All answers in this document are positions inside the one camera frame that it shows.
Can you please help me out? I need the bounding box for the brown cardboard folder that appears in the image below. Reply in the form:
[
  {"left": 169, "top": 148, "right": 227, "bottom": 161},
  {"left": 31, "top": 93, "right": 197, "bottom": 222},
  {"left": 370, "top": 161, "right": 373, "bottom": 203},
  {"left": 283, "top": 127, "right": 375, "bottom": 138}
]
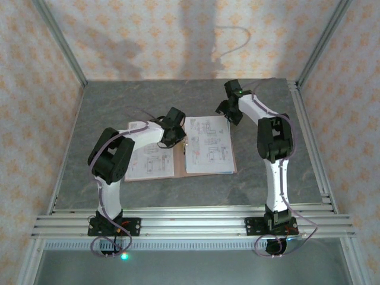
[{"left": 123, "top": 118, "right": 238, "bottom": 182}]

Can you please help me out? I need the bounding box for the printed drawing paper sheet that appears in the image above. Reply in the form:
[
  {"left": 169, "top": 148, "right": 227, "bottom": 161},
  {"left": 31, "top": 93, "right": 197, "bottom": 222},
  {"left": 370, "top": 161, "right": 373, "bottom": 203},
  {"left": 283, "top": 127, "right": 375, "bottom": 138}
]
[
  {"left": 183, "top": 115, "right": 235, "bottom": 175},
  {"left": 124, "top": 121, "right": 175, "bottom": 181}
]

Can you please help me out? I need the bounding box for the grey metal lower panel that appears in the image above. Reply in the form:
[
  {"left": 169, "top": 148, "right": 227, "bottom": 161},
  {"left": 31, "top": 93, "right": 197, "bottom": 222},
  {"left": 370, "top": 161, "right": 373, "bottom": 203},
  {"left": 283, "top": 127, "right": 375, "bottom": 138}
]
[{"left": 17, "top": 237, "right": 372, "bottom": 285}]

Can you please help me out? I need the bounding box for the aluminium side frame rail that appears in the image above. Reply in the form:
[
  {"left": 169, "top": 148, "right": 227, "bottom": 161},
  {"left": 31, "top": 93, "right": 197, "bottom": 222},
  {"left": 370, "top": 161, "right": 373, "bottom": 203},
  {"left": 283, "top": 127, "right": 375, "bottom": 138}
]
[
  {"left": 47, "top": 85, "right": 86, "bottom": 215},
  {"left": 286, "top": 81, "right": 339, "bottom": 214}
]

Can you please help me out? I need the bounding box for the aluminium front frame rail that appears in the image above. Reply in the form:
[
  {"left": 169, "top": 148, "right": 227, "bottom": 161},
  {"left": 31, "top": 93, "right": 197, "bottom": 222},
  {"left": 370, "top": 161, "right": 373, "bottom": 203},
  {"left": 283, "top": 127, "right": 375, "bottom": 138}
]
[{"left": 31, "top": 207, "right": 356, "bottom": 240}]

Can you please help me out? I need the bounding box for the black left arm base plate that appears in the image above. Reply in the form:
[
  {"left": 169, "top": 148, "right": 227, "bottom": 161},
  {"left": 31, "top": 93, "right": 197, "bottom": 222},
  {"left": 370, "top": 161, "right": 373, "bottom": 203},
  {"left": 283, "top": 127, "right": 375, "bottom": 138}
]
[{"left": 87, "top": 217, "right": 142, "bottom": 238}]

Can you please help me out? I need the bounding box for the aluminium frame post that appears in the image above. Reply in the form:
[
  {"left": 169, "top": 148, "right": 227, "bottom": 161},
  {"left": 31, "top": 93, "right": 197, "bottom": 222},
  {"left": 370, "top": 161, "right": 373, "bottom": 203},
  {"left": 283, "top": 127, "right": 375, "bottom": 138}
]
[
  {"left": 296, "top": 0, "right": 354, "bottom": 87},
  {"left": 32, "top": 0, "right": 89, "bottom": 89}
]

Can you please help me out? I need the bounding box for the slotted grey cable duct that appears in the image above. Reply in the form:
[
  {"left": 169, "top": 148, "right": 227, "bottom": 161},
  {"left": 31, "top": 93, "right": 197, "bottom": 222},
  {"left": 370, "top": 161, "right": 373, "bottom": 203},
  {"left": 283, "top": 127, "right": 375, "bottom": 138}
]
[{"left": 44, "top": 239, "right": 342, "bottom": 251}]

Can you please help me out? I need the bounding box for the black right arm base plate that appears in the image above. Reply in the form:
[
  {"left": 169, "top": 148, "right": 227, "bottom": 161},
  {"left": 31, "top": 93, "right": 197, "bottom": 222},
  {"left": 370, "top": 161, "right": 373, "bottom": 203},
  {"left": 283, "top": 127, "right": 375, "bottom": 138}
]
[{"left": 245, "top": 216, "right": 299, "bottom": 237}]

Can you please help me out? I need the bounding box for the black cable port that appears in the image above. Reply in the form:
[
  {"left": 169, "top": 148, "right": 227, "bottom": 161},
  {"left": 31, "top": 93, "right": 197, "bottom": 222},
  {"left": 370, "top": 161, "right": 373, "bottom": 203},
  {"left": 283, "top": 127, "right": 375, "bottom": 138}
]
[{"left": 265, "top": 239, "right": 288, "bottom": 257}]

